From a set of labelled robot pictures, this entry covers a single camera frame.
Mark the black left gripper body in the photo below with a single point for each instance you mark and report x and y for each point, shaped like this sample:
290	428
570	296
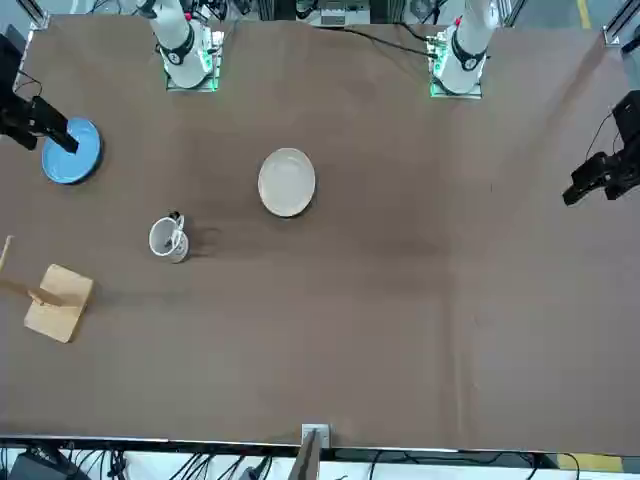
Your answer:
622	172

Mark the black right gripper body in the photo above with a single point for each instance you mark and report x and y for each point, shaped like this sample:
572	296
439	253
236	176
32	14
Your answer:
17	120

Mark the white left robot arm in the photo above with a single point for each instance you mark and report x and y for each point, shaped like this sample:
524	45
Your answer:
470	45

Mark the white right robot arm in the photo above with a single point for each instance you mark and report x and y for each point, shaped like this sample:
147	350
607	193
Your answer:
177	45

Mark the blue plate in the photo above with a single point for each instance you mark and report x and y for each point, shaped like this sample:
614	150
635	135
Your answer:
85	160

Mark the white mug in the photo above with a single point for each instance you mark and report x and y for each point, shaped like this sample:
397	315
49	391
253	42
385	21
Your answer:
160	240

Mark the wooden hanging rack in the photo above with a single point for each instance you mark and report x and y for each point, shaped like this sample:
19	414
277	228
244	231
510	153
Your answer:
57	310

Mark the white plate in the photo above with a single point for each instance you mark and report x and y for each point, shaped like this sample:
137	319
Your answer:
286	182

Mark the grey power strip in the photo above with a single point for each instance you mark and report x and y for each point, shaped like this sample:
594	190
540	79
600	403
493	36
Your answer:
333	15

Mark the black box under table edge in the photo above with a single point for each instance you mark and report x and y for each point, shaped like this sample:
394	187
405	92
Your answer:
35	465

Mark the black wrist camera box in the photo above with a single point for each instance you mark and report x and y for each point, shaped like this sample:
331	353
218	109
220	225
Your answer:
10	65
629	117

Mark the aluminium frame profile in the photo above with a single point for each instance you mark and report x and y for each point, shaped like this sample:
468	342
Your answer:
617	25
37	12

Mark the grey bracket with brown post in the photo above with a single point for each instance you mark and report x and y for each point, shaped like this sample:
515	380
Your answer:
307	455

